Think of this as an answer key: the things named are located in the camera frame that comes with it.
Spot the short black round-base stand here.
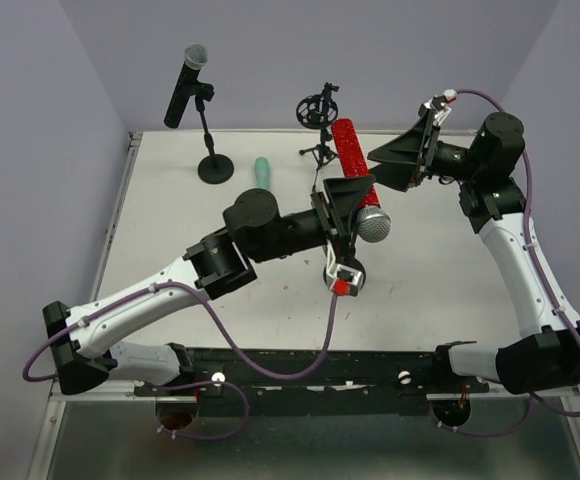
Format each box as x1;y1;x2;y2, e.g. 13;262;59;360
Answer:
193;81;234;185

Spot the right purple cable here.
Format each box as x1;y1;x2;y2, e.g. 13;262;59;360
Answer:
428;88;580;438

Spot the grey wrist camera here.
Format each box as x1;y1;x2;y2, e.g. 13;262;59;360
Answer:
418;89;458;127
322;245;366;297

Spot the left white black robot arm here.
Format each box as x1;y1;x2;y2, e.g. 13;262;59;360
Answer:
42;175;374;395

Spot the black mounting base plate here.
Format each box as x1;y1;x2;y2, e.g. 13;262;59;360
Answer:
134;346;489;417

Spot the red microphone grey grille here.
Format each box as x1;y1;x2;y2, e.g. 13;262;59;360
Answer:
331;118;391;243

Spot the black tripod shock mount stand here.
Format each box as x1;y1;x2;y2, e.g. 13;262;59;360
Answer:
295;82;340;191

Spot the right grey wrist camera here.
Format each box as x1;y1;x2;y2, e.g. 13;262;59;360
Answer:
418;89;458;127

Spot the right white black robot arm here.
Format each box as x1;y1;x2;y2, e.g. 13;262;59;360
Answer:
368;106;580;394

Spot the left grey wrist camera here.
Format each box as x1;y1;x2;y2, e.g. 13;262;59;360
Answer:
322;245;366;297

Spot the mint green microphone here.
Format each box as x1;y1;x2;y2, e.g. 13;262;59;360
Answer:
254;157;271;191

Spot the black microphone silver grille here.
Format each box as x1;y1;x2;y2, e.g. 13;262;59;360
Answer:
164;43;208;129

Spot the tall black round-base stand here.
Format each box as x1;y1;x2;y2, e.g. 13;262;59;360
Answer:
322;220;367;297

